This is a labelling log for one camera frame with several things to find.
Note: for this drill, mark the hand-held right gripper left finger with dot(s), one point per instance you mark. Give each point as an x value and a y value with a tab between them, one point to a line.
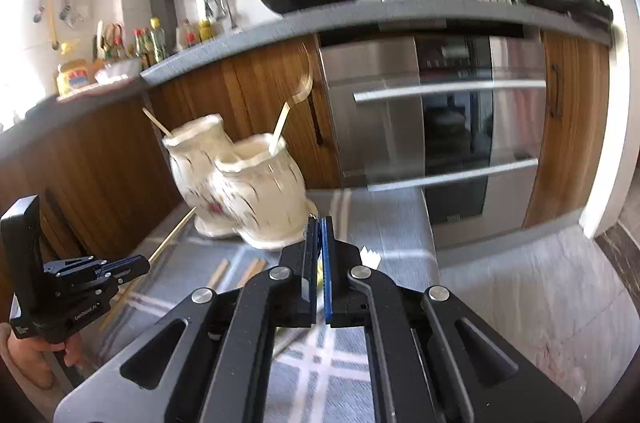
312	273

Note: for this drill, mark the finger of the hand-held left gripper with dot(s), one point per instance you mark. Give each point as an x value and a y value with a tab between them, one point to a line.
112	284
90	264

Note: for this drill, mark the grey plaid table cloth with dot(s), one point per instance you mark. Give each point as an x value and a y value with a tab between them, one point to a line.
350	223

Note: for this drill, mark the white bowl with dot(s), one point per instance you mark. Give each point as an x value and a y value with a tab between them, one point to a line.
119	70

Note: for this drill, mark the grey speckled countertop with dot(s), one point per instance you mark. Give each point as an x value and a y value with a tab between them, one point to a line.
350	15

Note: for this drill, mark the hanging metal tongs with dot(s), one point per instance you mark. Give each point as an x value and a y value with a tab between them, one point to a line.
215	3

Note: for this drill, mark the narrow wooden lower cabinet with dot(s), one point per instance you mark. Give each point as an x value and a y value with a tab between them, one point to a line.
570	128

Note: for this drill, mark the white ceramic double utensil holder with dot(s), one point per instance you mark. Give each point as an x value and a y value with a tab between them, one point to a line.
260	198

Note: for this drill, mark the person's left hand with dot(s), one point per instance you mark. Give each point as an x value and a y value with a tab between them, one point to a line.
27	353

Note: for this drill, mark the row of condiment bottles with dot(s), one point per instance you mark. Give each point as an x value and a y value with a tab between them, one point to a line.
150	40

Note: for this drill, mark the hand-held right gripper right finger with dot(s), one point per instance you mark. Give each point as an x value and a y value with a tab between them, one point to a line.
328	275

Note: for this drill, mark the stainless steel oven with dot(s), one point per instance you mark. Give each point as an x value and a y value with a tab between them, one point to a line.
380	113

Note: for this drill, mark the yellow oil jug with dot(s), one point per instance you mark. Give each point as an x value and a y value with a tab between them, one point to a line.
74	78

